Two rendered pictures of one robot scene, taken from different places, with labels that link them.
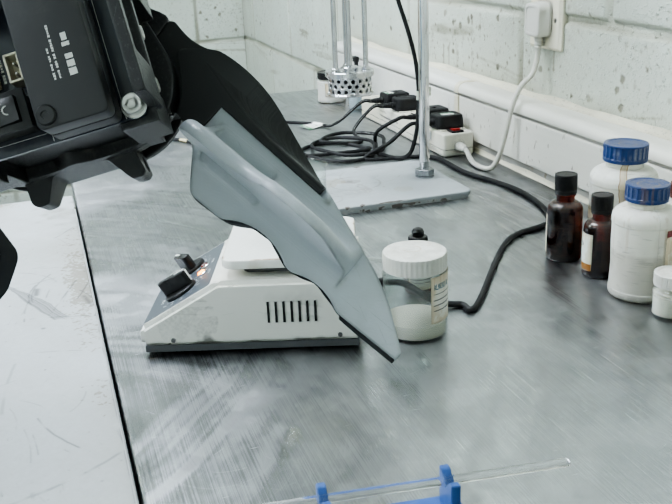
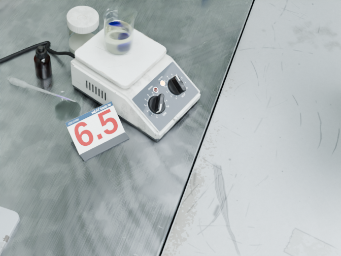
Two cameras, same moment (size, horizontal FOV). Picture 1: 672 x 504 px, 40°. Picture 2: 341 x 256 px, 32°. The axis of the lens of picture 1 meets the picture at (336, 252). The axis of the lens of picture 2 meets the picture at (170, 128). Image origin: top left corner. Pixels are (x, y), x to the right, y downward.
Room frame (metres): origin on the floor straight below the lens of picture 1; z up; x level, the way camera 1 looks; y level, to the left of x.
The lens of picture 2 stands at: (1.41, 0.49, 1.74)
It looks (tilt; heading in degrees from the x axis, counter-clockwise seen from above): 52 degrees down; 209
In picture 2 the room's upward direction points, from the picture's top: 8 degrees clockwise
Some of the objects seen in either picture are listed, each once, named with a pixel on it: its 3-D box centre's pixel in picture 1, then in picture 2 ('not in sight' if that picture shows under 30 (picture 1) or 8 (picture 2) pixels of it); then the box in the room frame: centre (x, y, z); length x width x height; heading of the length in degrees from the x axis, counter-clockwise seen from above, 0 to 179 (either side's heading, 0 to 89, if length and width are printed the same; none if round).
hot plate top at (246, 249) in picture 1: (291, 241); (121, 53); (0.81, 0.04, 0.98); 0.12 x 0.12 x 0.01; 89
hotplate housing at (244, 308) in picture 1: (267, 285); (131, 76); (0.82, 0.07, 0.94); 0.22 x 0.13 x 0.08; 89
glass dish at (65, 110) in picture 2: not in sight; (67, 106); (0.92, 0.01, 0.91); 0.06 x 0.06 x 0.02
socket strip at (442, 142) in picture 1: (411, 120); not in sight; (1.64, -0.15, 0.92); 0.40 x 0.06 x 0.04; 17
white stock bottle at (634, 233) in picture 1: (643, 238); not in sight; (0.85, -0.30, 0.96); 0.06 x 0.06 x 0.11
